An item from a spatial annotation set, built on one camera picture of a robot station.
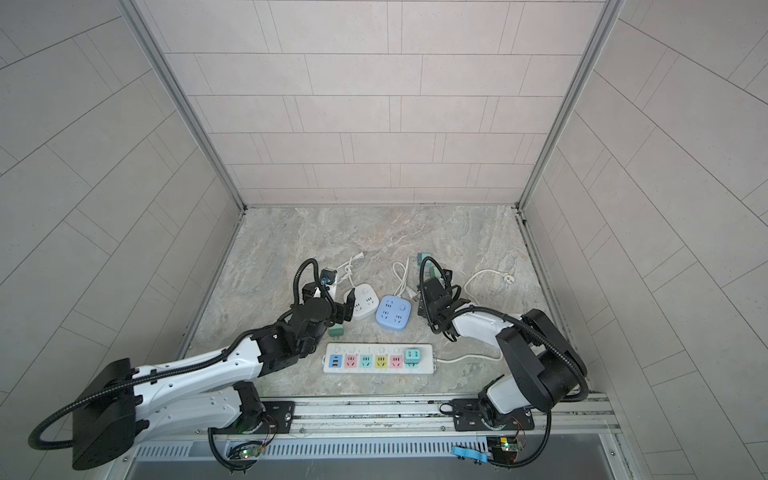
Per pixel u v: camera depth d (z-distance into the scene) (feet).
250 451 2.13
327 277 2.09
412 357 2.47
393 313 2.85
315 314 1.82
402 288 3.03
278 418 2.33
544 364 1.41
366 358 2.58
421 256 3.31
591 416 2.39
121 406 1.29
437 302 2.28
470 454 2.14
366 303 2.91
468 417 2.33
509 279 3.09
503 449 2.23
